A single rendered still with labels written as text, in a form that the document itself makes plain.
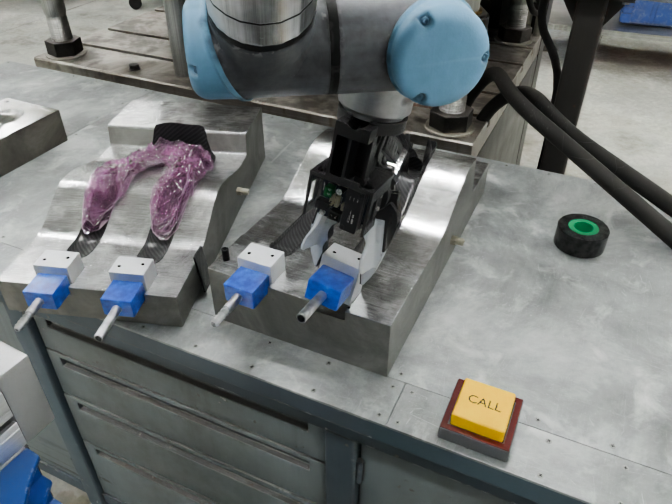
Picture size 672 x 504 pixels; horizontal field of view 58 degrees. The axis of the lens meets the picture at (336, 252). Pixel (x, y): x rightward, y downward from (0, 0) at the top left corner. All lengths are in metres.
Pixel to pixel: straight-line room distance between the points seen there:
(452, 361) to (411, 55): 0.47
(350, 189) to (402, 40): 0.20
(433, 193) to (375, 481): 0.44
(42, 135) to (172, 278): 0.61
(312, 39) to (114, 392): 0.88
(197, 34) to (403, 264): 0.47
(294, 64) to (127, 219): 0.58
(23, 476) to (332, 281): 0.36
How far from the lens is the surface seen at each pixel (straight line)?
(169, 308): 0.86
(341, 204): 0.63
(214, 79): 0.46
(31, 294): 0.90
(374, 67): 0.47
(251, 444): 1.06
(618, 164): 1.21
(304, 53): 0.45
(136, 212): 0.99
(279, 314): 0.80
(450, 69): 0.46
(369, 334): 0.75
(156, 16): 2.32
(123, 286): 0.86
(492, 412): 0.73
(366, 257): 0.67
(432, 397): 0.77
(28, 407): 0.64
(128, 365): 1.10
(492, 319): 0.89
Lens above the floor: 1.39
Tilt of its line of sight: 37 degrees down
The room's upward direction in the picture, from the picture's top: straight up
